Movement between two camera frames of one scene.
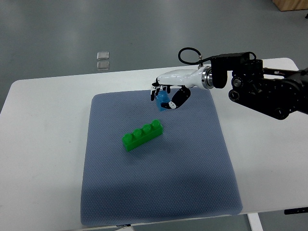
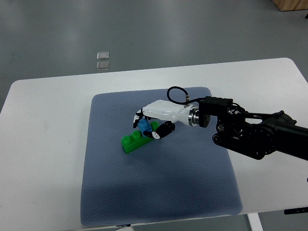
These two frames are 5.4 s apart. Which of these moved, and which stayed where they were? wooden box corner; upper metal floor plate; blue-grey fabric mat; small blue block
Moved: small blue block
Stayed: wooden box corner; blue-grey fabric mat; upper metal floor plate
